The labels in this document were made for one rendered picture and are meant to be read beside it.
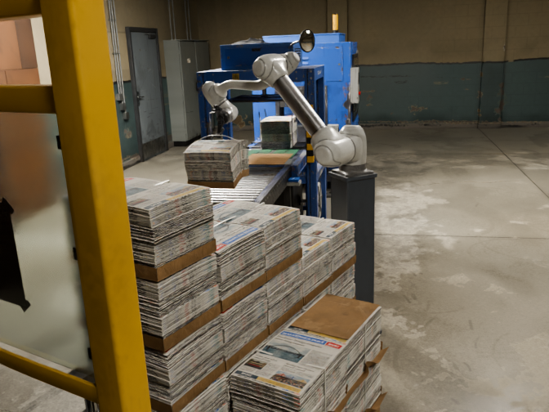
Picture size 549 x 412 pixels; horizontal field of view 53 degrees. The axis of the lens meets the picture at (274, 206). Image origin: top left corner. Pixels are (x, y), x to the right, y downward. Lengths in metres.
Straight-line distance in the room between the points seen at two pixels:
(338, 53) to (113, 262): 5.63
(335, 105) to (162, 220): 5.23
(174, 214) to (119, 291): 0.45
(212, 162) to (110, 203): 2.02
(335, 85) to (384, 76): 5.17
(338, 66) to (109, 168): 5.60
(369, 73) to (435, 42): 1.40
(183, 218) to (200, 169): 1.58
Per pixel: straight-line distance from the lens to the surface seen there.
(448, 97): 11.90
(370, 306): 2.51
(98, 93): 1.20
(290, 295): 2.37
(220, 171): 3.23
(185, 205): 1.71
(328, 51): 6.69
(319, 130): 3.03
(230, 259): 1.95
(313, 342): 2.24
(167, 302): 1.73
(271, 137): 5.25
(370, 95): 11.85
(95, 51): 1.21
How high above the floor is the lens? 1.71
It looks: 16 degrees down
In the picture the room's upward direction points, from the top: 2 degrees counter-clockwise
